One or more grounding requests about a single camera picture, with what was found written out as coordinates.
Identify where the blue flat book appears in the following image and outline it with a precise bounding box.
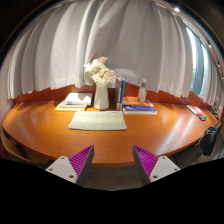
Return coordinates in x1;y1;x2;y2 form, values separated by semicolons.
122;105;158;116

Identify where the blue upright book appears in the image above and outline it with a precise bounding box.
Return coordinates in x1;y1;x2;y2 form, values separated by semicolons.
119;79;127;107

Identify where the window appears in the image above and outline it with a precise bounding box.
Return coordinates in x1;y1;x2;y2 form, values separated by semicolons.
185;26;212;98

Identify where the pale green towel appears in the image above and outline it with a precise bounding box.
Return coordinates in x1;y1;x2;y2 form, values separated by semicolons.
68;110;128;131

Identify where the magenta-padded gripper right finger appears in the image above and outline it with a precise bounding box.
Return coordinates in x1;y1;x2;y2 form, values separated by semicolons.
132;144;181;186

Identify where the yellow flat book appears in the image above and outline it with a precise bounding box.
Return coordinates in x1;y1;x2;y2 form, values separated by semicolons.
54;103;88;112

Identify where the white thick book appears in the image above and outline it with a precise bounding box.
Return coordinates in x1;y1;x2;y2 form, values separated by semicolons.
64;92;93;106

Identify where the clear plastic bottle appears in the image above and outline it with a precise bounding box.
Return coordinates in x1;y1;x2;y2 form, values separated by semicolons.
138;78;148;103

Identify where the white ceramic vase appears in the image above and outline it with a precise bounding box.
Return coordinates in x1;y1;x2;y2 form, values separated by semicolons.
93;83;111;111

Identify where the wooden chair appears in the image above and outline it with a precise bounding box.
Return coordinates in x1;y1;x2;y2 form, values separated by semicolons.
0;126;51;168

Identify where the red and white packet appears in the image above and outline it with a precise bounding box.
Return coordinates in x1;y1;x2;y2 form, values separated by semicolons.
185;104;204;116

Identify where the grey flat book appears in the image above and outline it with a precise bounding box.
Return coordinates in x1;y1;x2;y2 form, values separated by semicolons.
58;100;88;109

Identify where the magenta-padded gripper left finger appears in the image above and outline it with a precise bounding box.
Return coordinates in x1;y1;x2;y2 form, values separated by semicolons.
45;144;95;188

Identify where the black chair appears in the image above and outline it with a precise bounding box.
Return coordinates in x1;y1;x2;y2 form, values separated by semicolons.
199;119;224;158

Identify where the white curtain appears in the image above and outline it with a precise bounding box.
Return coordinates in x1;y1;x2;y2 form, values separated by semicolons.
6;0;222;103

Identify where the white flower bouquet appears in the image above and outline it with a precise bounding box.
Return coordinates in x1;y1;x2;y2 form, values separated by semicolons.
83;56;117;88

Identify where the grey upright book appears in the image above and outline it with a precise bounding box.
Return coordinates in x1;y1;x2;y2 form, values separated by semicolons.
114;76;124;111

